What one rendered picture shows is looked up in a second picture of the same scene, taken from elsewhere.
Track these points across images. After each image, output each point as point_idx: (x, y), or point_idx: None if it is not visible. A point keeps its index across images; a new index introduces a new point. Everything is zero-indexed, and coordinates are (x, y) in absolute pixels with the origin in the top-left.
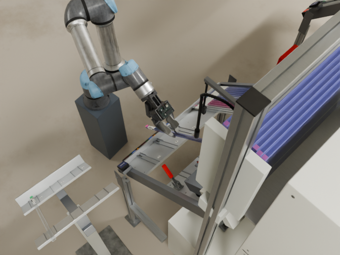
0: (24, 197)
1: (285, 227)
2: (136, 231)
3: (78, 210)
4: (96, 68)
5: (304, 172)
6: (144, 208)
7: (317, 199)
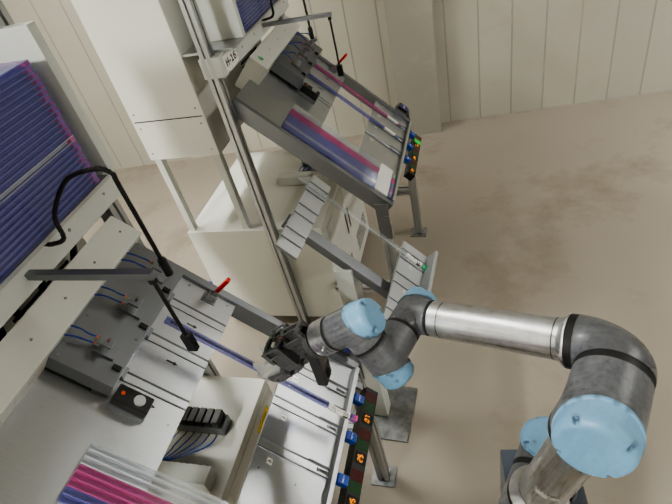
0: (430, 260)
1: None
2: (367, 462)
3: (308, 218)
4: (436, 308)
5: None
6: (381, 500)
7: None
